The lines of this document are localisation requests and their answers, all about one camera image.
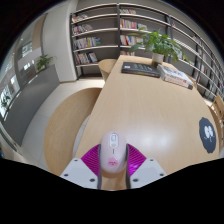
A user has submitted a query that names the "black book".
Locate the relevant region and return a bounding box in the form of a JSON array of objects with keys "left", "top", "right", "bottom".
[{"left": 121, "top": 61, "right": 162, "bottom": 79}]

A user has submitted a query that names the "pale pink computer mouse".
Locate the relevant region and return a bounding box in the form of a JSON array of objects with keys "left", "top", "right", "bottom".
[{"left": 99, "top": 130, "right": 128, "bottom": 174}]

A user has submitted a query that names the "dark mouse pad with eyes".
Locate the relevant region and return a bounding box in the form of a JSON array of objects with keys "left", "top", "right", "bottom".
[{"left": 198, "top": 116, "right": 218, "bottom": 154}]

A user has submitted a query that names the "green potted plant, white pot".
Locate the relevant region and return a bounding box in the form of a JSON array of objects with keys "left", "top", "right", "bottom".
[{"left": 128, "top": 27, "right": 189, "bottom": 65}]

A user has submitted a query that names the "small green plant by window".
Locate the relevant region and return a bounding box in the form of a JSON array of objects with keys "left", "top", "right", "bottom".
[{"left": 0, "top": 94, "right": 12, "bottom": 111}]

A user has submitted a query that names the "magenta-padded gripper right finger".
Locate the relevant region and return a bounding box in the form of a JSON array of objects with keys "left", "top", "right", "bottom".
[{"left": 125, "top": 143, "right": 168, "bottom": 190}]

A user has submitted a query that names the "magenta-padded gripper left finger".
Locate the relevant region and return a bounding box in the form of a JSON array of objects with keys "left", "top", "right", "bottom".
[{"left": 59, "top": 143, "right": 103, "bottom": 190}]

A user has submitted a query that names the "white book with red spine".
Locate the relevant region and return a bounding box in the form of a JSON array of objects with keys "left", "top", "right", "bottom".
[{"left": 156, "top": 68, "right": 194, "bottom": 91}]

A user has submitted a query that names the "grey bookshelf unit with books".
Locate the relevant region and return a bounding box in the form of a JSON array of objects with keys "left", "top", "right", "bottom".
[{"left": 69, "top": 2, "right": 224, "bottom": 101}]

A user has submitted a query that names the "green plant on counter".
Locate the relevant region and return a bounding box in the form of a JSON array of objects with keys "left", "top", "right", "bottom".
[{"left": 34, "top": 54, "right": 54, "bottom": 73}]

